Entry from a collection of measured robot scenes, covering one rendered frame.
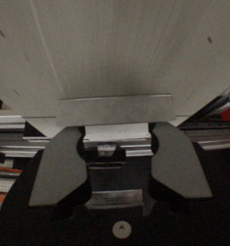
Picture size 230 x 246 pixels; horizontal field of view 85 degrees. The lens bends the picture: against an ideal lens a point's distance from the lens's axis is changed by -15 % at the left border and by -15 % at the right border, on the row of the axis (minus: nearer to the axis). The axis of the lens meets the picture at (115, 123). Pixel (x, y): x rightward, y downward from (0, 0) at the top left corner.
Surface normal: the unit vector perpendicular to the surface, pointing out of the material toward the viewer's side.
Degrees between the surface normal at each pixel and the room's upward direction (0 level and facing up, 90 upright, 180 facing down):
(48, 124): 0
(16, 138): 90
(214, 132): 90
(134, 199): 90
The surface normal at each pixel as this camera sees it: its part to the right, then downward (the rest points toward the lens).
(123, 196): 0.08, -0.34
